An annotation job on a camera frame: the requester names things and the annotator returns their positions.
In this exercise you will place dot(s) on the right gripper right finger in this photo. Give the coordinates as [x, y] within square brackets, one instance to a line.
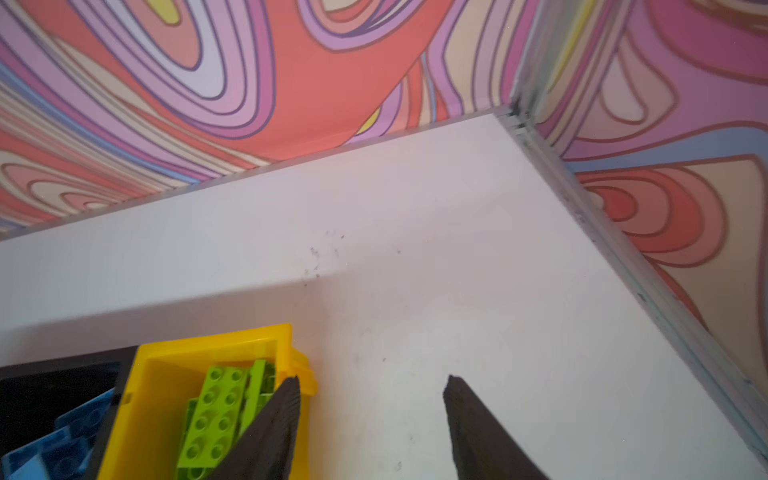
[481, 447]

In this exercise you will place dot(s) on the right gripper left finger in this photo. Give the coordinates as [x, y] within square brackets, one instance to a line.
[266, 449]

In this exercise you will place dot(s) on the green lego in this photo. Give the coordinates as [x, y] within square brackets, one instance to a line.
[260, 389]
[214, 422]

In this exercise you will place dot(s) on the blue lego top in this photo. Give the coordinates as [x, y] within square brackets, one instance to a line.
[65, 453]

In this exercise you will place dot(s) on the yellow bin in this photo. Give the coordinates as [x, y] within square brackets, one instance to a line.
[146, 439]

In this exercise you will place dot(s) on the black bin middle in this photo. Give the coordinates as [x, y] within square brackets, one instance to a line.
[34, 394]

